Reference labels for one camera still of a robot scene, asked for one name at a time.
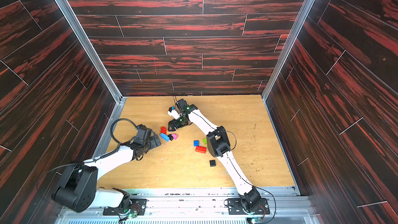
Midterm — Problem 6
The light blue long lego brick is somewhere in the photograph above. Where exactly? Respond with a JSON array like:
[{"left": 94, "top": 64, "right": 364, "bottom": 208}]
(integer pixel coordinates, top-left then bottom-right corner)
[{"left": 160, "top": 133, "right": 170, "bottom": 142}]

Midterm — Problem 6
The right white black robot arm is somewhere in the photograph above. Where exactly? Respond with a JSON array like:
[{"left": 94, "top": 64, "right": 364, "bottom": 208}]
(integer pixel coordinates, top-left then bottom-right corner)
[{"left": 168, "top": 99, "right": 261, "bottom": 214}]

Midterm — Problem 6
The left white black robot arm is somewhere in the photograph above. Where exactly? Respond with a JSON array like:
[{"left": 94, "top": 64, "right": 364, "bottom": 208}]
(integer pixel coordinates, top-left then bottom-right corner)
[{"left": 51, "top": 124, "right": 161, "bottom": 213}]

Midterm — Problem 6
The long red lego brick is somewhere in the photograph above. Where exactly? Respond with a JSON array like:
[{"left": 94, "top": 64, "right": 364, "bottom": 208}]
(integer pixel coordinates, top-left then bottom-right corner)
[{"left": 195, "top": 146, "right": 207, "bottom": 153}]

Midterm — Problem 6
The left aluminium corner post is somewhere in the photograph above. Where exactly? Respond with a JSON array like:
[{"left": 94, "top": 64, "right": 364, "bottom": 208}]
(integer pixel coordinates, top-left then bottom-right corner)
[{"left": 55, "top": 0, "right": 125, "bottom": 104}]

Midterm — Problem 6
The aluminium corner post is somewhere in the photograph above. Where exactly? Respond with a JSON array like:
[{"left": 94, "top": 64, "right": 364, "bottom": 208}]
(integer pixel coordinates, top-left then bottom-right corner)
[
  {"left": 261, "top": 0, "right": 315, "bottom": 106},
  {"left": 55, "top": 0, "right": 125, "bottom": 104}
]

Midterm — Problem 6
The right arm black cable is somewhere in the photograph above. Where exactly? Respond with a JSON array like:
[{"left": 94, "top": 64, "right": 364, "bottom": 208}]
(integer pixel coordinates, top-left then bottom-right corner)
[{"left": 172, "top": 95, "right": 277, "bottom": 216}]

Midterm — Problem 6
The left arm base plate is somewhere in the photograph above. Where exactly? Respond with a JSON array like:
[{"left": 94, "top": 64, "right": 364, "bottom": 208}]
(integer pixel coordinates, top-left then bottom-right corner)
[{"left": 103, "top": 199, "right": 148, "bottom": 218}]

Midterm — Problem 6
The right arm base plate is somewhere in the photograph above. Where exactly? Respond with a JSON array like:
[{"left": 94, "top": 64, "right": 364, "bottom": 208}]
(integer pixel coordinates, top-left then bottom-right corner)
[{"left": 224, "top": 198, "right": 271, "bottom": 215}]

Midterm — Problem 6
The aluminium front rail frame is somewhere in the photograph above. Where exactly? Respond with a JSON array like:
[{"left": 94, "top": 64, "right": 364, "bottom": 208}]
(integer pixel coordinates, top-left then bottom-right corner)
[{"left": 55, "top": 192, "right": 322, "bottom": 224}]

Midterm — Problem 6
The right aluminium corner post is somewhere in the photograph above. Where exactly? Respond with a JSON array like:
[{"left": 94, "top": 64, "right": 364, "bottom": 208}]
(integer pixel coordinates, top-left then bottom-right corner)
[{"left": 261, "top": 0, "right": 315, "bottom": 106}]

